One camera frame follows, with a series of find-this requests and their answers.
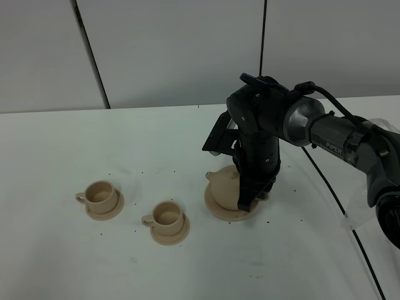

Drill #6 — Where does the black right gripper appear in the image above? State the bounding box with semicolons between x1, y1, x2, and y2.
233;132;281;212

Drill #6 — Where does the tan ceramic teapot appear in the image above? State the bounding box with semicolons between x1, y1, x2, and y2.
204;165;271;211

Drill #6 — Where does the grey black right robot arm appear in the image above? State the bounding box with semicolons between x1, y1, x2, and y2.
226;84;399;246

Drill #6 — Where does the tan teapot saucer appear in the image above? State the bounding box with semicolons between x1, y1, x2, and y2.
204;184;260;222

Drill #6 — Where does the tan teacup near centre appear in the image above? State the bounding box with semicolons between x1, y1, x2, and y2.
141;201;184;236

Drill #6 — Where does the tan teacup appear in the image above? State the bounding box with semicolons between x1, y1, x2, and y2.
75;181;118;214
141;201;184;236

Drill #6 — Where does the tan saucer near centre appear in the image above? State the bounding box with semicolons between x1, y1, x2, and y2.
151;214;190;246

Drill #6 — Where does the tan saucer far left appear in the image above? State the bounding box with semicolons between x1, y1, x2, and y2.
85;190;124;221

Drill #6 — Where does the tan teacup far left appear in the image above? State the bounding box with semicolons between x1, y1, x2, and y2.
75;181;118;214

